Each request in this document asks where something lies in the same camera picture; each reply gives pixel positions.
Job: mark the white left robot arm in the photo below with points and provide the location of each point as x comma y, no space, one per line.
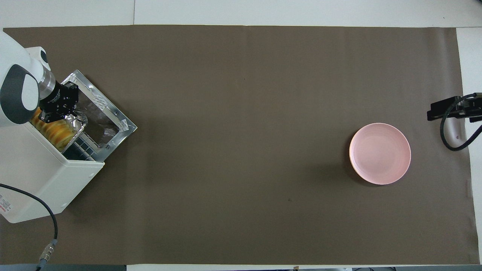
15,75

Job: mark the aluminium foil tray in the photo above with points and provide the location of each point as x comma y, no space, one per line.
77,122

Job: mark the brown table mat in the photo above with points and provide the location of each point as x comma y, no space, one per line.
241,150

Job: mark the pink round plate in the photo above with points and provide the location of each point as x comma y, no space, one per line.
380,154

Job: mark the cream toaster oven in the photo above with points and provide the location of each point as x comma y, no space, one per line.
34,177

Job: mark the golden ridged bread loaf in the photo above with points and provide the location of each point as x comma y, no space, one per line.
56,133

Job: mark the glass oven door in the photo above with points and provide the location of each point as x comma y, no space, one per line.
120,122

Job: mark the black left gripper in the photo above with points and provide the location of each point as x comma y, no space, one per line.
58,99

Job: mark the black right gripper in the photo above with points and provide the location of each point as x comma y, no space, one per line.
472,107

